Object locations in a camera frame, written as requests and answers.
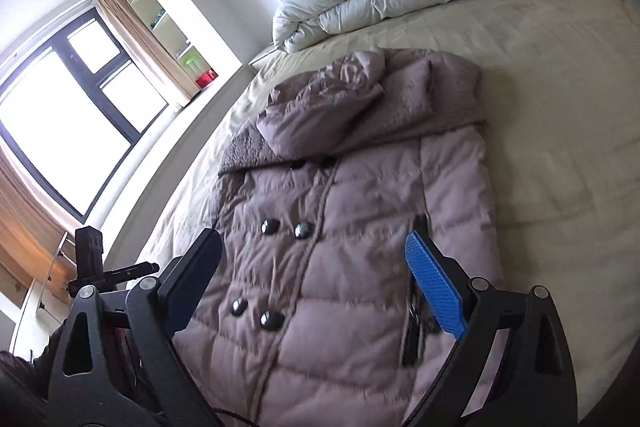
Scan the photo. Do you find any beige curtain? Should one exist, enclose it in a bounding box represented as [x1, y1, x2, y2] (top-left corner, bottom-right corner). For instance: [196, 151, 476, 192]
[94, 0, 196, 108]

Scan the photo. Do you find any beige bed with padded headboard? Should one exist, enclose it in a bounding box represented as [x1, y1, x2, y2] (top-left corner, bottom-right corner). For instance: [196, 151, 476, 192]
[107, 0, 640, 427]

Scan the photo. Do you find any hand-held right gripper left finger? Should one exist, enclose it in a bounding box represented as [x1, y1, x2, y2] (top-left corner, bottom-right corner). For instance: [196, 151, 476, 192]
[47, 228, 227, 427]

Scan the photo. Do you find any black framed window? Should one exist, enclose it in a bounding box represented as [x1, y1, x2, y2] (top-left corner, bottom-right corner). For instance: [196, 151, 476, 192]
[0, 4, 171, 218]

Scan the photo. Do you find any black cable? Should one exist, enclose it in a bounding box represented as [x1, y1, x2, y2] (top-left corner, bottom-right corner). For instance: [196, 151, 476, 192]
[210, 409, 261, 427]

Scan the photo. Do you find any mauve quilted hooded coat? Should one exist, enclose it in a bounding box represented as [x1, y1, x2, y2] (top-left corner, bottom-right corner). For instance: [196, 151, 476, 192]
[172, 47, 506, 427]

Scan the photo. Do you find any white built-in shelf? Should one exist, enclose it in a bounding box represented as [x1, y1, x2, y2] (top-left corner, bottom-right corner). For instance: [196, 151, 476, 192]
[112, 0, 221, 92]

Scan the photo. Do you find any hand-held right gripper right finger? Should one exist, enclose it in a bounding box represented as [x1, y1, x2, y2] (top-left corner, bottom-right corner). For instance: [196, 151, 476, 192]
[400, 231, 579, 427]

